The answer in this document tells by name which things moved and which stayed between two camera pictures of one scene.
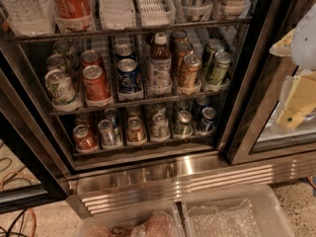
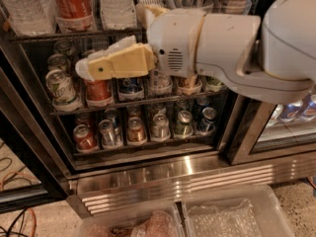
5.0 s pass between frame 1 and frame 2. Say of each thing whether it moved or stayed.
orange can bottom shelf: stayed
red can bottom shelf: stayed
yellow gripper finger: moved
